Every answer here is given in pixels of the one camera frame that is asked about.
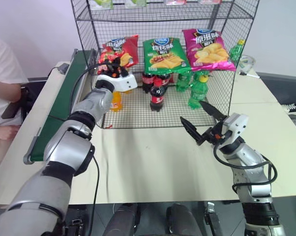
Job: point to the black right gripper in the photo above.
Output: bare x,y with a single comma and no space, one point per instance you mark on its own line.
212,135

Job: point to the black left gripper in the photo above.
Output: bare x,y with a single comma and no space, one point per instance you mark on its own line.
108,69

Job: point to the small red snack bag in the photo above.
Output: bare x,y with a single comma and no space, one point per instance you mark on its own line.
107,55

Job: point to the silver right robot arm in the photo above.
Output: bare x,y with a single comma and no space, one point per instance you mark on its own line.
252,169

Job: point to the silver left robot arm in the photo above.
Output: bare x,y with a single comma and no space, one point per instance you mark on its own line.
64,145

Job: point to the black conveyor motor box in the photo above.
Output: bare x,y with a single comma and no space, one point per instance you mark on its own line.
63,68

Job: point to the green conveyor belt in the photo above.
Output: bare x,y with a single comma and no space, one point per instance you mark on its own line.
61,98

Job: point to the large red chips bag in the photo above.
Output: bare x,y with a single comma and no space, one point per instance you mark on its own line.
130,48

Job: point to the green soda bottle yellow cap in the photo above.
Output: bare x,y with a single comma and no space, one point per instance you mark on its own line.
198,93

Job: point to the cola bottle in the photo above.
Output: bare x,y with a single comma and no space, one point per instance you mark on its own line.
157,97
147,82
165,79

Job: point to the orange soda bottle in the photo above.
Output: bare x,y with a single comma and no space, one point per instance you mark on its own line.
116,103

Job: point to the green chips bag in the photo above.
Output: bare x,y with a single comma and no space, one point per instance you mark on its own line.
165,55

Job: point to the black marker pen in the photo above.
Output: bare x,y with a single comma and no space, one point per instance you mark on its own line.
249,74

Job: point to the light green snack bag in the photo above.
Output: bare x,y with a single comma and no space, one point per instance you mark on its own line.
136,2
102,3

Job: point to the magenta chips bag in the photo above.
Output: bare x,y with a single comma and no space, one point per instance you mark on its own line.
209,50

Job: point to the clear plastic bowl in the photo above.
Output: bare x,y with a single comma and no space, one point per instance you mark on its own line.
247,62

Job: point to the pink snack bag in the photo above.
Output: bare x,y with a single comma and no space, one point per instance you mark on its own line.
210,1
175,2

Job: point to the black chair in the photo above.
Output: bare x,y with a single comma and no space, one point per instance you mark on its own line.
33,96

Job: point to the dark rounded shape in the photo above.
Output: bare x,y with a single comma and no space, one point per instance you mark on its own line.
122,220
182,218

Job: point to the person in white shirt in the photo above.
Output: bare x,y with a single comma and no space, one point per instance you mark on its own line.
1,73

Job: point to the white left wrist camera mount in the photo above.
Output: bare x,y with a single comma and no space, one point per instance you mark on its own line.
124,83

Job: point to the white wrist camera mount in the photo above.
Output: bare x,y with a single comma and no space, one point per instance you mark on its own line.
237,124
124,83

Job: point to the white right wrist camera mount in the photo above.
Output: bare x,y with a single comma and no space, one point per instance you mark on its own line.
237,124

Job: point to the black bracket under table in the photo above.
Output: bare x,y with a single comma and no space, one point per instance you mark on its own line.
212,218

